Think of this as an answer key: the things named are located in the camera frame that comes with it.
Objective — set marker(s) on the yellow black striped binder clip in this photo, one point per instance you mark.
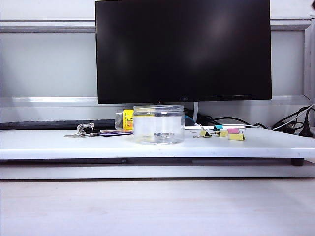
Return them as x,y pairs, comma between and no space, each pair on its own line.
204,134

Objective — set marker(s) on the yellow label plastic bottle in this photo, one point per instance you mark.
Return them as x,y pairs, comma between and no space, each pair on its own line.
125,120

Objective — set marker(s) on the pink binder clip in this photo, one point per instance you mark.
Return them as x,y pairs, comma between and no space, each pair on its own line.
233,130

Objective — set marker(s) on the teal binder clip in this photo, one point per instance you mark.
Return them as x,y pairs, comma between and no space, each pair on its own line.
217,127

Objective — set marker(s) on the silver key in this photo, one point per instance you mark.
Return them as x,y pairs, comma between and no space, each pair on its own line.
72,135

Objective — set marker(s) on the aluminium frame post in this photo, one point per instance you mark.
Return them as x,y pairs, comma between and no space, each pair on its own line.
307,61

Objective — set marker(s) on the black keyboard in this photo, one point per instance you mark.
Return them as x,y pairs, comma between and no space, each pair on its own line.
49,124

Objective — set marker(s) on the black power plug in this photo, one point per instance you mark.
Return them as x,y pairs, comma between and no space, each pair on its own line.
306,127

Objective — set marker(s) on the white desk riser board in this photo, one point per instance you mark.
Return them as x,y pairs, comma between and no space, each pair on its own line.
73,147

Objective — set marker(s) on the aluminium frame rail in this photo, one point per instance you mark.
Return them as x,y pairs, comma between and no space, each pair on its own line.
49,100

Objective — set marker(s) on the black computer monitor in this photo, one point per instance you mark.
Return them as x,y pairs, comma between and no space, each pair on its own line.
172,49

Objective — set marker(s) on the round transparent plastic box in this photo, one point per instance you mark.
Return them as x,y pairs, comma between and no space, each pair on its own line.
157,123

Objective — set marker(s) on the black key fob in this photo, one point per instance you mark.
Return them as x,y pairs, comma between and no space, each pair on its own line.
94,133

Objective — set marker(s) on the black riser foot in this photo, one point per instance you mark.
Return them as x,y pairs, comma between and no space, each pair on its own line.
298,162

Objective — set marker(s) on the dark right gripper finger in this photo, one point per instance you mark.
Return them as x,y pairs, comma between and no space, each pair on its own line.
313,3

